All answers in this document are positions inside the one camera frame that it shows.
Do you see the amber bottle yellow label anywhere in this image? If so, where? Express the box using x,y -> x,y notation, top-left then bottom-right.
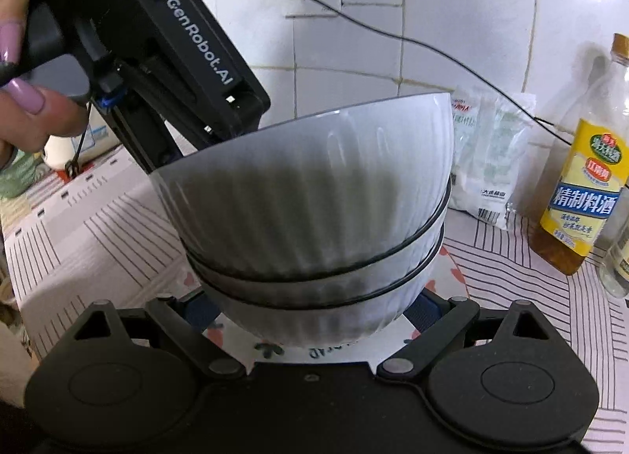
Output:
528,33 -> 629,277

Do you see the white ribbed bowl black rim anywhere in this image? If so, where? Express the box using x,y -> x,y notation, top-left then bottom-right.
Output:
150,93 -> 454,283
179,179 -> 453,310
197,223 -> 445,349

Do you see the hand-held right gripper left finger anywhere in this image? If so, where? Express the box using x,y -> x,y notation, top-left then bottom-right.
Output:
64,297 -> 246,376

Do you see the clear glass bottle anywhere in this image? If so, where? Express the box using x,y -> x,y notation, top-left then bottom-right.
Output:
598,228 -> 629,298

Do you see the thin black cable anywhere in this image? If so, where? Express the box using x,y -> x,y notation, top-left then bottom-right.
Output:
285,0 -> 576,146

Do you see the small white bottle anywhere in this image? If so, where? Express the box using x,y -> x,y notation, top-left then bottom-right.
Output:
42,134 -> 85,171

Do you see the pale blue box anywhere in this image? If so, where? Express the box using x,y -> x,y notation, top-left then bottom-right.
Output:
81,125 -> 121,162

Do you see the white plastic packet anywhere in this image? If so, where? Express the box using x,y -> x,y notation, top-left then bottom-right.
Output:
449,85 -> 539,231

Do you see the person's left hand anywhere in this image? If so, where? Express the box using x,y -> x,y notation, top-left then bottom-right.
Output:
0,0 -> 92,170

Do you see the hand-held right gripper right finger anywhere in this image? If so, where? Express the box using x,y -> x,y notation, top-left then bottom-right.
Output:
377,293 -> 556,382

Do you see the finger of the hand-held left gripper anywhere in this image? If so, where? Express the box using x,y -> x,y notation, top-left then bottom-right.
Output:
110,103 -> 219,175

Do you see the green container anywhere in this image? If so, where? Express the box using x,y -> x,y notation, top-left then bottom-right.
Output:
0,149 -> 41,199

